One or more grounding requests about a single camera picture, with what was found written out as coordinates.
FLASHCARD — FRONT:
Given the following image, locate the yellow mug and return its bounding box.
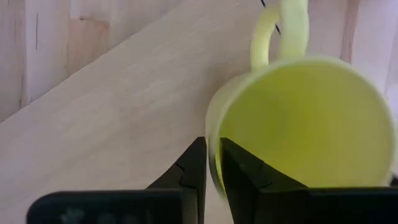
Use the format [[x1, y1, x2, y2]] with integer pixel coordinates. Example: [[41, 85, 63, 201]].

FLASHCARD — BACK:
[[205, 0, 398, 200]]

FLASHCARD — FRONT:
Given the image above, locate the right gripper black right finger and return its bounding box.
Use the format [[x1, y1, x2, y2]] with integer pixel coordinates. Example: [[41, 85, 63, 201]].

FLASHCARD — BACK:
[[219, 137, 398, 224]]

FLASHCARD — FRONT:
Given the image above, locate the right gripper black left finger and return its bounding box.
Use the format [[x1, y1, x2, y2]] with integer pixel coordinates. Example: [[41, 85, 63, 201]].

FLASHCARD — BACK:
[[26, 136, 208, 224]]

